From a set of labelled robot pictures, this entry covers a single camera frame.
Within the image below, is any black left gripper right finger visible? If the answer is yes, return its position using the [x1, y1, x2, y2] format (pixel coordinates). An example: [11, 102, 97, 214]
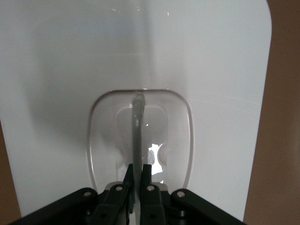
[140, 164, 167, 225]

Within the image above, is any white box lid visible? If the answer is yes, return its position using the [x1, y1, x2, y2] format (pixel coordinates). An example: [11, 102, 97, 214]
[0, 0, 275, 223]

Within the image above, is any brown table cover sheet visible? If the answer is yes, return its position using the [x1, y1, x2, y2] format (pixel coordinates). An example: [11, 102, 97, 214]
[0, 0, 300, 225]

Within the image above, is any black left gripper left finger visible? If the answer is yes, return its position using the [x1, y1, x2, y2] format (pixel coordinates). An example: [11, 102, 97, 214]
[88, 164, 135, 225]

